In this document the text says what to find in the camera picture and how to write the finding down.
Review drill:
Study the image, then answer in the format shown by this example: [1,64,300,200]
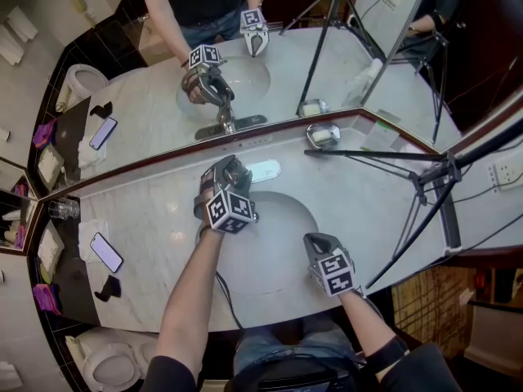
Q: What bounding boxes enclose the large wall mirror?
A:
[24,0,434,199]

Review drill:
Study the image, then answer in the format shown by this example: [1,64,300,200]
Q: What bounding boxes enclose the angled side mirror panel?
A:
[0,157,42,256]
[361,0,523,154]

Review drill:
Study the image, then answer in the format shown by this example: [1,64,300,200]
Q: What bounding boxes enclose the long black bar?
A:
[432,177,463,256]

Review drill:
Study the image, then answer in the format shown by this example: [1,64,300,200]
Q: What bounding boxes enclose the black armband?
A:
[364,335,410,375]

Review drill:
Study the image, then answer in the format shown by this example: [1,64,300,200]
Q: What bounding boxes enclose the black folded phone holder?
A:
[93,274,123,304]

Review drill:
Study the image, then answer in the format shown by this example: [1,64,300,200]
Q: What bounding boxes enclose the thin black cable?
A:
[214,271,247,332]

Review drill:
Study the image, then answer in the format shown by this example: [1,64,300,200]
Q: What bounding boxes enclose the person's left hand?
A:
[194,163,224,222]

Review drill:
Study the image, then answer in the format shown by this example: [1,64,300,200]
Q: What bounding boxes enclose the white sink basin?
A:
[197,189,320,297]

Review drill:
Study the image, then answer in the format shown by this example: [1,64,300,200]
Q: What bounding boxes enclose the purple packets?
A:
[32,283,62,316]

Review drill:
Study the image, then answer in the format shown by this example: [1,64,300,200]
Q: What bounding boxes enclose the metal soap dish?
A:
[306,122,342,149]

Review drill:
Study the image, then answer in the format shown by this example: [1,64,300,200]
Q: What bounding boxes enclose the chrome faucet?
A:
[222,159,283,185]

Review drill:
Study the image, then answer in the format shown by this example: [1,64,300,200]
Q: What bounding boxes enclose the clear drinking glass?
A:
[60,197,81,219]
[48,198,69,220]

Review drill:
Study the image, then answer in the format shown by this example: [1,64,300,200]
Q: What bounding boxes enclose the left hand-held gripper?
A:
[205,154,257,235]

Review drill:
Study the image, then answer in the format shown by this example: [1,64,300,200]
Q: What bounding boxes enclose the person's right forearm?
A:
[341,290,397,357]

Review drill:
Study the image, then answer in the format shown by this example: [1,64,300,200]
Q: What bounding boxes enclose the black chest-mounted device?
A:
[257,365,352,392]

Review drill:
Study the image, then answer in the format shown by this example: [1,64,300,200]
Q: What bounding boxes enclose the white amenity tray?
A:
[37,220,65,279]

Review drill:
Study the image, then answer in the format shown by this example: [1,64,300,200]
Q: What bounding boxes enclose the black light tripod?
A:
[304,112,523,289]

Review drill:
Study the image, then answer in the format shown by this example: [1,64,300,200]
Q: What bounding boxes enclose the white wall paper holder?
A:
[0,359,24,390]

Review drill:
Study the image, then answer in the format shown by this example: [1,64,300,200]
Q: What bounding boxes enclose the person's left forearm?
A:
[154,229,225,379]

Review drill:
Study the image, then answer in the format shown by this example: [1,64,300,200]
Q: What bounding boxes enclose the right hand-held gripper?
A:
[302,232,355,298]

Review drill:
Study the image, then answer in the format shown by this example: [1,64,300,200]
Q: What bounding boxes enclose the person's dark shirt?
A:
[141,343,463,392]

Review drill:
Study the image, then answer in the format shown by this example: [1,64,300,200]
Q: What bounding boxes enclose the dark smartphone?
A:
[89,231,124,274]

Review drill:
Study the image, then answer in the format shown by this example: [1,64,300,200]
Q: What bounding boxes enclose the person's blue jeans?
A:
[235,320,360,375]

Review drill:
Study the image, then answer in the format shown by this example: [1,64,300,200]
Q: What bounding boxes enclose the white toilet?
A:
[65,327,159,392]

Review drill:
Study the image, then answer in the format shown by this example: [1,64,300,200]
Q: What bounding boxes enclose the white folded hand towel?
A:
[77,218,111,263]

